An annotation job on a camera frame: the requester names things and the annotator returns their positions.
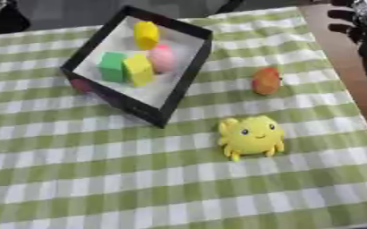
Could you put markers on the yellow soft toy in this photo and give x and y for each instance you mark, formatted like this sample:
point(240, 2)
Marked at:
point(252, 137)

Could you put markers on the orange toy fruit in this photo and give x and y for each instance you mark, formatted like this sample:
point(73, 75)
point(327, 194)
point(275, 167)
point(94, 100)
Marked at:
point(266, 81)

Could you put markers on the dark red toy fruit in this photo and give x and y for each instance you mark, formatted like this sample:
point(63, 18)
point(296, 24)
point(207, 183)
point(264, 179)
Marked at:
point(80, 85)

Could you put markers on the black box white inside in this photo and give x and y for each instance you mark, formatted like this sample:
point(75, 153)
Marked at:
point(184, 80)

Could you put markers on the pink toy peach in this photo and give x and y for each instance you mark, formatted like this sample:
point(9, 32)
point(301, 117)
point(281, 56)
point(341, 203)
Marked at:
point(163, 59)

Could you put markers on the tall yellow block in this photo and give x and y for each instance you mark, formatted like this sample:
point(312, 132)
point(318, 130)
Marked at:
point(146, 35)

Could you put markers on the green block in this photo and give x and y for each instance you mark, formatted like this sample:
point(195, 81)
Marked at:
point(111, 67)

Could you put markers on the black tripod leg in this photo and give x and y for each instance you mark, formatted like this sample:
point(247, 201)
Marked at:
point(228, 6)

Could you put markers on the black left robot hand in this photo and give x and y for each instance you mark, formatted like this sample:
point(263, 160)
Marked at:
point(6, 23)

